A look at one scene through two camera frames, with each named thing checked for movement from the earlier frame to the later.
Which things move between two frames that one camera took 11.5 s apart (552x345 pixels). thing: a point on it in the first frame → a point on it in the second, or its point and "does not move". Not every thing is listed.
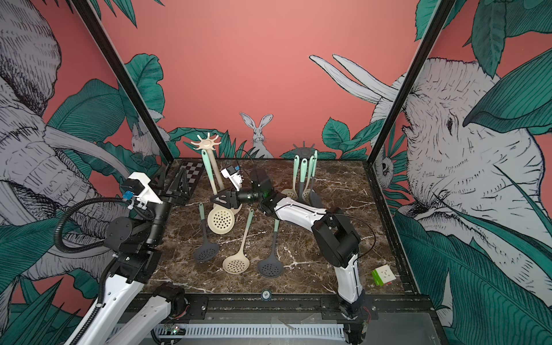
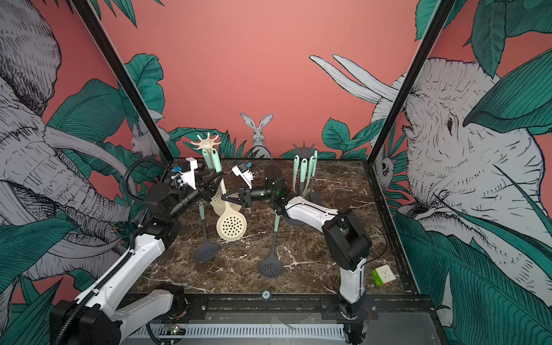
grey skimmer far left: (208, 251) does not move
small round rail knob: (266, 295) does not move
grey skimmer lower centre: (272, 267) does not move
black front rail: (284, 307) does not move
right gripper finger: (223, 202) → (236, 204)
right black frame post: (443, 11) does not move
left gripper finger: (180, 186) → (210, 190)
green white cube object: (382, 274) does not move
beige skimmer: (239, 264) → (230, 226)
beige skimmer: (307, 195) does not move
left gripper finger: (162, 182) → (208, 178)
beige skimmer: (292, 193) does not move
